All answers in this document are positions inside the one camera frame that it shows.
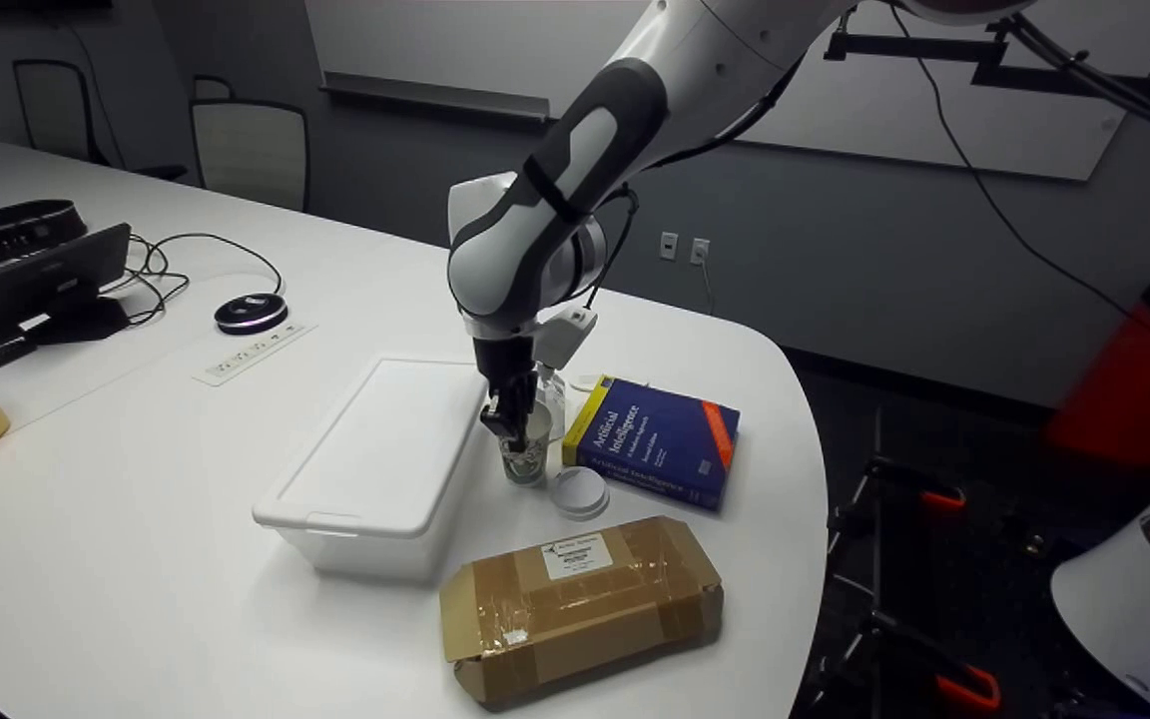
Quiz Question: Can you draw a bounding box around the blue textbook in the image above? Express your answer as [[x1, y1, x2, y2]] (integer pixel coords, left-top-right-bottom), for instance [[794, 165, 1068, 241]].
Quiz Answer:
[[563, 375, 738, 512]]

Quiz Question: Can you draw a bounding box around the brown cardboard box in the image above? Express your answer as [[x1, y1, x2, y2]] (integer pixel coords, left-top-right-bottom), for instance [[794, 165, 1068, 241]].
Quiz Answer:
[[440, 515, 721, 711]]

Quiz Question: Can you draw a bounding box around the white plastic lidded bin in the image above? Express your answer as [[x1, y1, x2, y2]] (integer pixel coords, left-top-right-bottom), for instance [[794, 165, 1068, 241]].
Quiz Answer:
[[251, 354, 483, 582]]

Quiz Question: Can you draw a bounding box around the black round speakerphone puck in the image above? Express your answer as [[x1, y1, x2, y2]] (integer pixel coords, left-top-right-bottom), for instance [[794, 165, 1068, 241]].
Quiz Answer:
[[213, 290, 287, 334]]

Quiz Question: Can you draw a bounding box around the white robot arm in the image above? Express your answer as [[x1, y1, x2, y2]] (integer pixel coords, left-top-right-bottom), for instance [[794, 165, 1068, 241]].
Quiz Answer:
[[446, 0, 853, 453]]

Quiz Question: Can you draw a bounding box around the white paper label strip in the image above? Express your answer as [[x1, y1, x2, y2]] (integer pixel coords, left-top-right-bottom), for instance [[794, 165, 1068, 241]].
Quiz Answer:
[[197, 323, 315, 386]]

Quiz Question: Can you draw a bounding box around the black cable on table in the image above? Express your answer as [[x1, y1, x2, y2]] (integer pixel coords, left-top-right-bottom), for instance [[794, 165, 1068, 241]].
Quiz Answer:
[[121, 229, 292, 323]]

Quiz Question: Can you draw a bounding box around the black cart with orange clamps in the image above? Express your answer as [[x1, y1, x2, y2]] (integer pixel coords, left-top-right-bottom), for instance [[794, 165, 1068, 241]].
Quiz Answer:
[[794, 457, 1086, 719]]

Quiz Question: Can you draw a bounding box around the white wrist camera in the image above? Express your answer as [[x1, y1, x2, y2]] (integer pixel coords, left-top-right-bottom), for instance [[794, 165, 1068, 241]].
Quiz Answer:
[[536, 307, 597, 373]]

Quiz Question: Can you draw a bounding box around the wall whiteboard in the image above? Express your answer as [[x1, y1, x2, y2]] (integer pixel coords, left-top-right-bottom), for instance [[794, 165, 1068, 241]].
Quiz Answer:
[[299, 0, 1150, 185]]

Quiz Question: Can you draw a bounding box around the black video soundbar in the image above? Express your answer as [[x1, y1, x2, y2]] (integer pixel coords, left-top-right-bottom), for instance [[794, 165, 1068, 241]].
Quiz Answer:
[[0, 201, 86, 258]]

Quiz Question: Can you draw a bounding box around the white round lid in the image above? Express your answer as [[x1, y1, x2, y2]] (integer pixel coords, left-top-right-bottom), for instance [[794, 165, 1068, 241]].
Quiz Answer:
[[549, 468, 609, 520]]

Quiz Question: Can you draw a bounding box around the red bin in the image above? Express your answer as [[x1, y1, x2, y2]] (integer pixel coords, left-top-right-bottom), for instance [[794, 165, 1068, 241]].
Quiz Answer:
[[1047, 278, 1150, 472]]

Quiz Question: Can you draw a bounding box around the white paper cup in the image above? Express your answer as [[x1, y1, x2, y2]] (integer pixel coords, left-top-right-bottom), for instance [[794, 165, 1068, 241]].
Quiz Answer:
[[500, 402, 560, 482]]

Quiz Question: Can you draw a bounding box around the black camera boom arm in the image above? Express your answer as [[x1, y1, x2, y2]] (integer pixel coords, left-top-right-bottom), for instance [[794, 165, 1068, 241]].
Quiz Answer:
[[825, 17, 1150, 124]]

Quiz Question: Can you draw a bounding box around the grey mesh office chair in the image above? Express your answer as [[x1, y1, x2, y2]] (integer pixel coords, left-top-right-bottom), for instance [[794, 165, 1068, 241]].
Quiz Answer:
[[193, 98, 310, 210]]

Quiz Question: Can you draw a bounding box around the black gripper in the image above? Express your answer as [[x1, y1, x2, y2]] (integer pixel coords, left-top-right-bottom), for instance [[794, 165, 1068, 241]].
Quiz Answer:
[[475, 334, 536, 453]]

